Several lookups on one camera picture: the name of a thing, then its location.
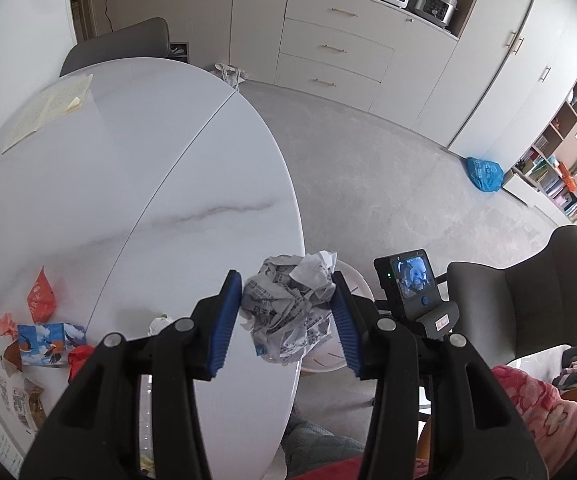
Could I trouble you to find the newspaper ball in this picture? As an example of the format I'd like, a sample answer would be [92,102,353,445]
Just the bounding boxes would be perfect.
[241,250,337,365]

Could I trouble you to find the red snack wrapper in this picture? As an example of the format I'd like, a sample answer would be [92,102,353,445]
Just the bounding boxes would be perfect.
[27,268,57,324]

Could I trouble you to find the pink floral sleeve forearm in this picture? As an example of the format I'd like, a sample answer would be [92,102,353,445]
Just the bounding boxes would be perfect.
[492,366,577,477]

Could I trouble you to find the white slotted trash bin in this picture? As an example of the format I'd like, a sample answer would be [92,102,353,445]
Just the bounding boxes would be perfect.
[299,259,375,374]

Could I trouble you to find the blue plastic bag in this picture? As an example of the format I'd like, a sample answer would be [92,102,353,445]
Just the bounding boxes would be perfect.
[466,157,504,193]

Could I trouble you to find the teal quilted trouser legs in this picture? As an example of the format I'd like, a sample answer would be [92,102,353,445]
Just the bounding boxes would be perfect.
[281,405,364,479]

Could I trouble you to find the grey chair near right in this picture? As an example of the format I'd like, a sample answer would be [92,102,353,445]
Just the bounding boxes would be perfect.
[445,226,577,367]

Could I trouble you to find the grey chair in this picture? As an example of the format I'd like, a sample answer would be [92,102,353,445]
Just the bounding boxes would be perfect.
[60,18,170,76]
[445,226,577,367]

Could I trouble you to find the blue cloud tissue pack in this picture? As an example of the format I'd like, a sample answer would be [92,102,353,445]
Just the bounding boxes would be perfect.
[17,323,87,367]

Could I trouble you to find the open bookshelf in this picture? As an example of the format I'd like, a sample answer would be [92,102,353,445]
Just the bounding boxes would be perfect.
[503,80,577,226]

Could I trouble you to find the white drawer cabinet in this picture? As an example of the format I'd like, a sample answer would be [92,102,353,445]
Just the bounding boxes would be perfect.
[274,0,457,128]

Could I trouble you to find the white canvas bag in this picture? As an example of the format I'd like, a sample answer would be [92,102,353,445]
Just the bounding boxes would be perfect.
[212,63,246,91]

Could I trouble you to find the open notebook with yellow note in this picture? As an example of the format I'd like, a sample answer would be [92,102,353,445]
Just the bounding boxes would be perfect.
[2,74,93,153]

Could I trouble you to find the silver rice cooker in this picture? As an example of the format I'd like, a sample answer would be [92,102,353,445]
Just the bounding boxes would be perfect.
[412,0,457,28]

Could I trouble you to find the grey chair far side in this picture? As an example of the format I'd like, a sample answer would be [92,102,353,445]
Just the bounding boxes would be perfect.
[60,18,170,76]

